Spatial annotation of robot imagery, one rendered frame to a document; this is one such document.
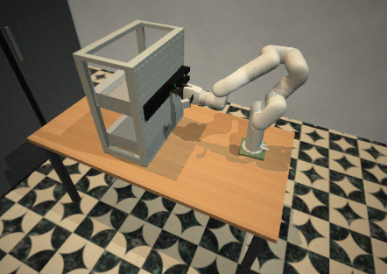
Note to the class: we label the grey rack frame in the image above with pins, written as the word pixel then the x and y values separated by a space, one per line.
pixel 150 78

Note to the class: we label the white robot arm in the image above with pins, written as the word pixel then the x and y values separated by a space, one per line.
pixel 262 115

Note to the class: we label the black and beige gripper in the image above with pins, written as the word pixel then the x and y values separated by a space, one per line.
pixel 186 91

